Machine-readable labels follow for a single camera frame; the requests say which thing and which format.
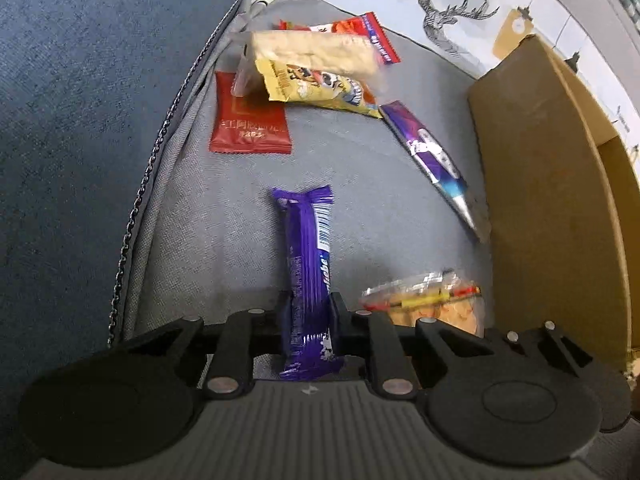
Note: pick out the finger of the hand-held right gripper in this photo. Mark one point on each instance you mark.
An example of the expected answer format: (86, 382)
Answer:
(545, 342)

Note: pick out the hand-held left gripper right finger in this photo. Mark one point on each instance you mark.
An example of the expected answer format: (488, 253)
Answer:
(337, 320)

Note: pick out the cardboard box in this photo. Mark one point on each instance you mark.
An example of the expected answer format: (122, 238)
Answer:
(540, 160)

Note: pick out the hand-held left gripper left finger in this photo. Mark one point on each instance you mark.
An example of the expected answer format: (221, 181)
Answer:
(282, 320)

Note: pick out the blue sofa cushion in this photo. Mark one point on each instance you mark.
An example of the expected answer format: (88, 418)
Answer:
(75, 110)

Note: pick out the purple chocolate bar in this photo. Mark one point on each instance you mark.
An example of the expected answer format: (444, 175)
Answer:
(305, 270)

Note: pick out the yellow snack packet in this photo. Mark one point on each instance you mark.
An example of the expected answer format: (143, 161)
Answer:
(300, 87)

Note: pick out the dark red snack packet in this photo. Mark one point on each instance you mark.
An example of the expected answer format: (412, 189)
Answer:
(250, 130)

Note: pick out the clear cracker packet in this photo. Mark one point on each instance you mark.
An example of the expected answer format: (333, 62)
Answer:
(310, 52)

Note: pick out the purple silver snack packet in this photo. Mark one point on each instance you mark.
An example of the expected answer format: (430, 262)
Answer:
(425, 145)

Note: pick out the clear cookie packet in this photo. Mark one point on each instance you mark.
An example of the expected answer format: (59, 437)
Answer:
(450, 310)

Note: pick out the red orange snack packet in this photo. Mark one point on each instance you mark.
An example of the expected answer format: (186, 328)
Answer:
(372, 35)

